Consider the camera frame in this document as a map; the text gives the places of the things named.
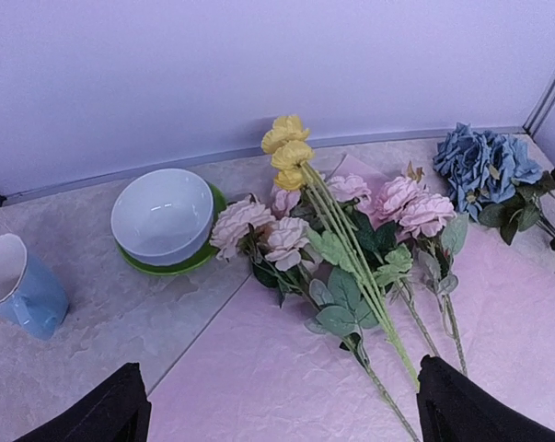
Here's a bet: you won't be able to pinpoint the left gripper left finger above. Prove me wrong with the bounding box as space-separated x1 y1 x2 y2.
18 363 152 442

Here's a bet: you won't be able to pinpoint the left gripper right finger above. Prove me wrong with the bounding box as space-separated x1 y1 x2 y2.
416 355 555 442

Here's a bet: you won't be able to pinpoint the blue fake flower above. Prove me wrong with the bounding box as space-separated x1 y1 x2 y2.
433 122 555 245

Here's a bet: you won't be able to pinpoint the purple wrapping paper sheet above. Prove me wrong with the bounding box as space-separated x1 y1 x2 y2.
145 154 555 442

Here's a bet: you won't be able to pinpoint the white ceramic bowl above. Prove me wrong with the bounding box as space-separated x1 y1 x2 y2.
110 169 214 262

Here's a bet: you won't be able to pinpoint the pink fake rose stems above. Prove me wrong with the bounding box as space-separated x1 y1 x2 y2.
208 160 470 442

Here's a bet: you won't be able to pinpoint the green plate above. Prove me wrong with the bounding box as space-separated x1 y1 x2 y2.
115 181 230 277

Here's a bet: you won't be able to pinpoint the yellow fake flower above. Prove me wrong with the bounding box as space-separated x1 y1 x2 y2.
261 115 420 387

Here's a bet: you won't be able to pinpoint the light blue mug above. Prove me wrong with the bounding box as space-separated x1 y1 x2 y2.
0 233 69 341

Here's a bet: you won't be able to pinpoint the right aluminium corner post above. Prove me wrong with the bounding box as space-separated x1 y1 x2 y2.
523 76 555 137

